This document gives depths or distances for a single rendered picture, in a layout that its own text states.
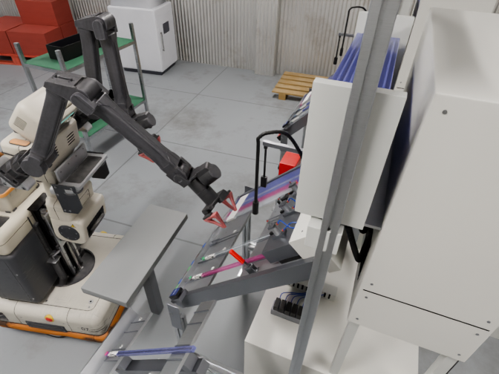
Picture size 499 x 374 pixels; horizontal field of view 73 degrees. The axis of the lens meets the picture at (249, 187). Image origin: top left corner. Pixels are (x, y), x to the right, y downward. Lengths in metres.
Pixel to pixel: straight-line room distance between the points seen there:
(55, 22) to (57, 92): 5.33
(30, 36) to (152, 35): 1.88
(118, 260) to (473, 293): 1.46
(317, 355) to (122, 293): 0.88
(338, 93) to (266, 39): 4.61
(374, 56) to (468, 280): 0.56
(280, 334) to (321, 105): 1.05
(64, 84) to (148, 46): 4.27
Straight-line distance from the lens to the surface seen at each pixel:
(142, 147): 1.16
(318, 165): 0.72
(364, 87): 0.62
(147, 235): 1.89
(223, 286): 1.22
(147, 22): 5.26
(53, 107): 1.21
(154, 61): 5.40
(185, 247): 2.59
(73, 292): 2.20
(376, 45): 0.60
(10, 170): 1.48
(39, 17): 6.60
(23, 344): 2.49
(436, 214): 0.79
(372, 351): 1.55
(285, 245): 1.00
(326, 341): 1.52
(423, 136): 0.69
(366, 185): 0.73
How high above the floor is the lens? 1.95
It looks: 39 degrees down
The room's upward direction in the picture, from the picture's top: 1 degrees clockwise
